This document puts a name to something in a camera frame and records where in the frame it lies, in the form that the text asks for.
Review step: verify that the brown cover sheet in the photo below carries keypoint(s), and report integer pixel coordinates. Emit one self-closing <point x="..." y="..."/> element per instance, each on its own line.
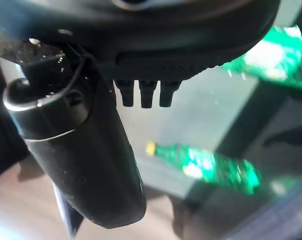
<point x="21" y="205"/>

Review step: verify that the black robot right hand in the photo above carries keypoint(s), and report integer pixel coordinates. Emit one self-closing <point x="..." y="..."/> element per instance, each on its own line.
<point x="91" y="162"/>

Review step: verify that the green Sprite bottle yellow cap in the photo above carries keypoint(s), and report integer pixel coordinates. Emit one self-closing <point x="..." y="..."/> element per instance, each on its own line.
<point x="278" y="57"/>
<point x="216" y="170"/>

